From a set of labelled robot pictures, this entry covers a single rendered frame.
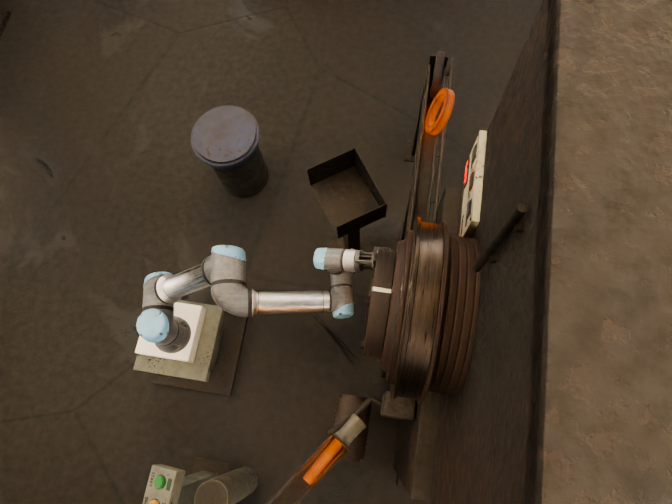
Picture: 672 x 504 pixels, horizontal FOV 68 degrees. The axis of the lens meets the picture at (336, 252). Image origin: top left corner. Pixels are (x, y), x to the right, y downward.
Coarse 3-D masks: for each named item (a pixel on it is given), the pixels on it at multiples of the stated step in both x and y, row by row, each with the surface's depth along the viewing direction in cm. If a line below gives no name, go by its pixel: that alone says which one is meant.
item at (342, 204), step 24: (312, 168) 189; (336, 168) 198; (360, 168) 196; (336, 192) 199; (360, 192) 198; (336, 216) 194; (360, 216) 181; (384, 216) 193; (336, 240) 254; (360, 240) 254
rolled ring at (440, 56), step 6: (438, 54) 199; (444, 54) 199; (438, 60) 197; (444, 60) 198; (438, 66) 197; (438, 72) 197; (432, 78) 212; (438, 78) 198; (432, 84) 200; (438, 84) 199; (432, 90) 202; (438, 90) 201; (432, 96) 206
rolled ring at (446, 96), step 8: (440, 96) 198; (448, 96) 190; (432, 104) 204; (440, 104) 203; (448, 104) 189; (432, 112) 204; (440, 112) 192; (448, 112) 190; (432, 120) 204; (440, 120) 191; (432, 128) 196; (440, 128) 194
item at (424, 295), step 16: (416, 224) 123; (432, 224) 124; (416, 240) 114; (432, 240) 115; (416, 256) 111; (432, 256) 112; (416, 272) 109; (432, 272) 110; (416, 288) 108; (432, 288) 108; (416, 304) 108; (432, 304) 107; (416, 320) 108; (432, 320) 107; (416, 336) 108; (432, 336) 107; (400, 352) 112; (416, 352) 109; (400, 368) 110; (416, 368) 110; (400, 384) 115; (416, 384) 114
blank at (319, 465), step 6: (330, 444) 154; (336, 444) 155; (324, 450) 152; (330, 450) 152; (336, 450) 153; (324, 456) 151; (330, 456) 151; (318, 462) 150; (324, 462) 150; (312, 468) 150; (318, 468) 150; (306, 474) 151; (312, 474) 150; (318, 474) 150; (306, 480) 153; (312, 480) 151
